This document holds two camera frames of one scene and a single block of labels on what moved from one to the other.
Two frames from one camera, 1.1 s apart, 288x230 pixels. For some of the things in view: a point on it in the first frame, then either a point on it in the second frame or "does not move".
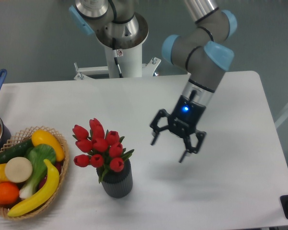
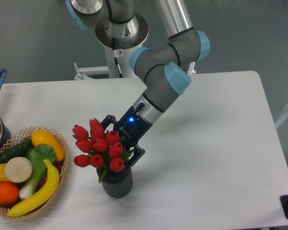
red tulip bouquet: (106, 149) does not move
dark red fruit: (58, 166) does not move
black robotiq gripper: (186, 115) → (131, 128)
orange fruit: (5, 193) does not move
